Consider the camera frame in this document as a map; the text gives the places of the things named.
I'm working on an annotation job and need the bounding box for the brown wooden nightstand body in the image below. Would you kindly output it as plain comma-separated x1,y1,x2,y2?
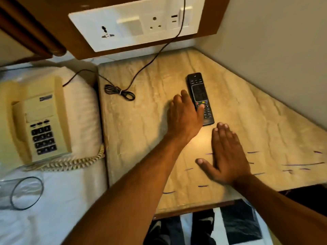
153,200,235,220

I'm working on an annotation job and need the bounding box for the person's black right shoe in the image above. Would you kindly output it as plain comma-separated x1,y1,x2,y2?
191,208,216,245

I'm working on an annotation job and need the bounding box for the person's left forearm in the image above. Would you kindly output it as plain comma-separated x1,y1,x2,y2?
62,135,189,245

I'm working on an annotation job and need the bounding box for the thin black cable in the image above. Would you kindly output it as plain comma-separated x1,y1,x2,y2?
62,0,186,102

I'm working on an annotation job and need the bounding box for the beige padded headboard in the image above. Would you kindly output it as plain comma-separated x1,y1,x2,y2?
0,29,49,67

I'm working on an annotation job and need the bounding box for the brown wooden wall panel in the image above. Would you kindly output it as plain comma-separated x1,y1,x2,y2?
15,0,232,60

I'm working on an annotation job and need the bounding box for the person's black left shoe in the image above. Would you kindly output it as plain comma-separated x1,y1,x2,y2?
145,218,184,245

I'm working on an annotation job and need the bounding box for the black remote control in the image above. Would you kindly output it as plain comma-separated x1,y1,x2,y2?
187,72,215,126

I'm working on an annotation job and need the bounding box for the clear drinking glass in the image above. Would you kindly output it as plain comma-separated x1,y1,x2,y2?
0,176,44,211

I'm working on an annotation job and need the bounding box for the person's right hand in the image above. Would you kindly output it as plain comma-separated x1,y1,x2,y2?
195,122,252,188

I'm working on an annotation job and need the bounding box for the cream push-button telephone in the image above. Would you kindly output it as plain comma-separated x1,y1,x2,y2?
0,76,73,167

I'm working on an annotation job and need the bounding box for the dark wooden headboard frame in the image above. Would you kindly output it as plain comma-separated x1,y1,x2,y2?
0,0,67,58

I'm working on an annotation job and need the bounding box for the white switch socket panel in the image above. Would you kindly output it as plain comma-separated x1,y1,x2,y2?
68,0,206,53

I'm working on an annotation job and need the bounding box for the person's black shoe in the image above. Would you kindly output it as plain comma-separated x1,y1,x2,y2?
191,208,216,245
145,218,184,245

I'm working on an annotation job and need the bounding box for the person's right forearm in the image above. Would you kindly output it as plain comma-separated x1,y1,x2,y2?
231,175,327,245

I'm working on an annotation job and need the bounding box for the person's left hand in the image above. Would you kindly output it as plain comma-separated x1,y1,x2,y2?
166,89,205,148

